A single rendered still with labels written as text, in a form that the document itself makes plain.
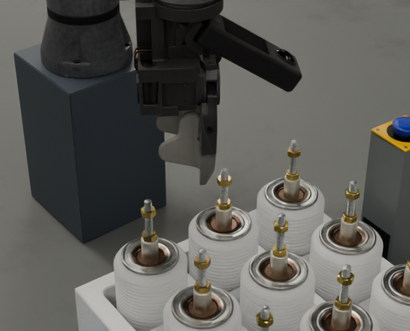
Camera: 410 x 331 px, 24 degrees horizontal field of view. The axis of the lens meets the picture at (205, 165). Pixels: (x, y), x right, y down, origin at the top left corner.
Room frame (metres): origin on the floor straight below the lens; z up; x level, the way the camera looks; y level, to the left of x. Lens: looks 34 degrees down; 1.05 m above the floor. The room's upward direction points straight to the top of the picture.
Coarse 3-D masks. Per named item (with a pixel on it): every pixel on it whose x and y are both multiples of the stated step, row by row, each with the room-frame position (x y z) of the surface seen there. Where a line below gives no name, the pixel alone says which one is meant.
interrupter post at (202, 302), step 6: (210, 288) 0.86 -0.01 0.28; (198, 294) 0.85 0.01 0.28; (204, 294) 0.85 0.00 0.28; (210, 294) 0.85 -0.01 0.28; (198, 300) 0.85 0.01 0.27; (204, 300) 0.85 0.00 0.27; (210, 300) 0.85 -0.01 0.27; (198, 306) 0.85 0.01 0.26; (204, 306) 0.85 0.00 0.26; (210, 306) 0.85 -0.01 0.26; (198, 312) 0.85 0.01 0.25; (204, 312) 0.85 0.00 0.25
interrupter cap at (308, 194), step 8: (272, 184) 1.11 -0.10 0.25; (280, 184) 1.11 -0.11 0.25; (304, 184) 1.11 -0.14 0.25; (312, 184) 1.11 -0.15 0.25; (272, 192) 1.09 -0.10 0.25; (280, 192) 1.10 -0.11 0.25; (304, 192) 1.09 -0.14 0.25; (312, 192) 1.09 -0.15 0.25; (272, 200) 1.07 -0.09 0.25; (280, 200) 1.07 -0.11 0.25; (288, 200) 1.08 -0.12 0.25; (296, 200) 1.08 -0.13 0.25; (304, 200) 1.07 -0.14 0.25; (312, 200) 1.07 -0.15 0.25; (280, 208) 1.06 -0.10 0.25; (288, 208) 1.05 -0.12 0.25; (296, 208) 1.05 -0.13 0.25; (304, 208) 1.06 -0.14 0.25
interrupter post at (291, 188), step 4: (288, 180) 1.08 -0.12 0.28; (296, 180) 1.08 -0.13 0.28; (284, 184) 1.09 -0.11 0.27; (288, 184) 1.08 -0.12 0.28; (292, 184) 1.08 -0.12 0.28; (296, 184) 1.08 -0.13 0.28; (284, 188) 1.09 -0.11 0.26; (288, 188) 1.08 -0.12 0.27; (292, 188) 1.08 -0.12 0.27; (296, 188) 1.08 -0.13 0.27; (284, 192) 1.09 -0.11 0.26; (288, 192) 1.08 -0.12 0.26; (292, 192) 1.08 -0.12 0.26; (296, 192) 1.08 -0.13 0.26; (288, 196) 1.08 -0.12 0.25; (292, 196) 1.08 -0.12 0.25; (296, 196) 1.08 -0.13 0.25
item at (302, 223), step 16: (320, 192) 1.10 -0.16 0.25; (272, 208) 1.06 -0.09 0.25; (320, 208) 1.07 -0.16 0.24; (272, 224) 1.05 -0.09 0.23; (288, 224) 1.04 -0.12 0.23; (304, 224) 1.05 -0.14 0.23; (320, 224) 1.07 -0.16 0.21; (272, 240) 1.05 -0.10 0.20; (288, 240) 1.04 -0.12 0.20; (304, 240) 1.05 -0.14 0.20
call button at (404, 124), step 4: (396, 120) 1.16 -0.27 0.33; (400, 120) 1.16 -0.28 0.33; (404, 120) 1.16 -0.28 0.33; (408, 120) 1.16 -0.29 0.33; (392, 124) 1.16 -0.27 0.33; (396, 124) 1.15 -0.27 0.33; (400, 124) 1.15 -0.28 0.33; (404, 124) 1.15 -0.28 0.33; (408, 124) 1.15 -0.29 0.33; (392, 128) 1.15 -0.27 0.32; (396, 128) 1.14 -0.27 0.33; (400, 128) 1.14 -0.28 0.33; (404, 128) 1.14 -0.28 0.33; (408, 128) 1.14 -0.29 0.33; (396, 132) 1.14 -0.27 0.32; (400, 132) 1.14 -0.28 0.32; (404, 132) 1.14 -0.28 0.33; (408, 132) 1.14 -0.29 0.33; (400, 136) 1.14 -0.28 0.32; (404, 136) 1.14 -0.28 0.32; (408, 136) 1.14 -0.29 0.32
